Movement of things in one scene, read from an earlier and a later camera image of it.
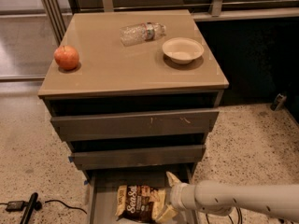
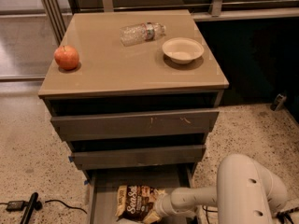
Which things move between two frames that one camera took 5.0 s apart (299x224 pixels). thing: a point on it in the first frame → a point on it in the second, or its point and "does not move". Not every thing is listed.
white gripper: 177,196 → 163,205
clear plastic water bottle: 135,34 does not move
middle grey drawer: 137,157 does not move
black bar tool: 32,204 does not move
